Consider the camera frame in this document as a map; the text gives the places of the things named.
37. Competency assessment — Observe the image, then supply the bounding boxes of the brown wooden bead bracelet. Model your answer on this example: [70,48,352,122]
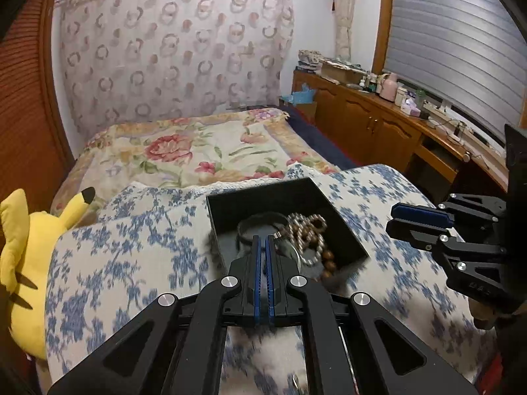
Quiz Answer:
[302,222,343,284]

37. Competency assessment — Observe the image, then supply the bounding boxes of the red floral bed quilt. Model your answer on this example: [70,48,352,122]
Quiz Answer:
[49,107,342,225]

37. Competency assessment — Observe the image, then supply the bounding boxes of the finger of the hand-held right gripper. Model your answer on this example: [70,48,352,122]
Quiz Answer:
[390,193,508,228]
[386,219,509,298]

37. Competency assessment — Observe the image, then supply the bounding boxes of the pink tissue box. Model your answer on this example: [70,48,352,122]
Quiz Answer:
[401,94,423,118]

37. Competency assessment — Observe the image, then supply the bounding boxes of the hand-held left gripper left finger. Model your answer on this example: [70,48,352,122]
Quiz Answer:
[47,235,264,395]

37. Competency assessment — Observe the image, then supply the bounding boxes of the white power strip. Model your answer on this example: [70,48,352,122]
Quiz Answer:
[419,100,450,118]

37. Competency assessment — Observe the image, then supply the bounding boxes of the beige lace curtain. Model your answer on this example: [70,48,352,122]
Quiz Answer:
[328,0,357,61]

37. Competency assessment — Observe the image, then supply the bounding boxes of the navy blanket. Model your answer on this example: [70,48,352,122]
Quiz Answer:
[279,104,364,172]

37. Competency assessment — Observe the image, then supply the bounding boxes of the metal ring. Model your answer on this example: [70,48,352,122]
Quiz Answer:
[273,234,306,265]

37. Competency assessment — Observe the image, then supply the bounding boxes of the patterned pouch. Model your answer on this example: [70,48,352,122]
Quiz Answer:
[297,49,323,67]

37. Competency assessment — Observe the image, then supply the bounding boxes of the ring patterned wall curtain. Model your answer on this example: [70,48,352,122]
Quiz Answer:
[55,0,295,144]

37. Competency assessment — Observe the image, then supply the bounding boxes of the wooden cabinet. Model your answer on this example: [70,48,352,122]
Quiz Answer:
[292,69,510,199]

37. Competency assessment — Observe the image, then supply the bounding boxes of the black jewelry box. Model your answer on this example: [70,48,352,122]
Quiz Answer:
[205,177,370,281]

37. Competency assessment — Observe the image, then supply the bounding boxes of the yellow plush toy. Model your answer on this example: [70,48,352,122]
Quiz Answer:
[0,187,97,361]

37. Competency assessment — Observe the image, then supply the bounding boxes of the black bangle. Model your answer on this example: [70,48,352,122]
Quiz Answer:
[236,211,289,252]

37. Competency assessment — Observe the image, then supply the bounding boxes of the blue floral blanket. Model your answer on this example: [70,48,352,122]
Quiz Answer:
[44,163,497,395]

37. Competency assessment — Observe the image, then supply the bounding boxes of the pink thermos jug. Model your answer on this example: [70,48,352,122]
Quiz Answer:
[378,72,400,102]

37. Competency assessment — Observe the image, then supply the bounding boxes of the silver bead necklace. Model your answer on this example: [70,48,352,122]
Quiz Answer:
[283,212,328,266]

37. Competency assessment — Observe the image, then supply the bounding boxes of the cardboard box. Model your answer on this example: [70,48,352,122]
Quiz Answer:
[320,59,368,86]

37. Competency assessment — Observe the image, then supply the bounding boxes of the grey window blinds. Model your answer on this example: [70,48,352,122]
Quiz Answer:
[382,0,527,143]

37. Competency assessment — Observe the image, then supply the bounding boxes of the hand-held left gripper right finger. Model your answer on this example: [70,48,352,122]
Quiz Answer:
[265,235,481,395]

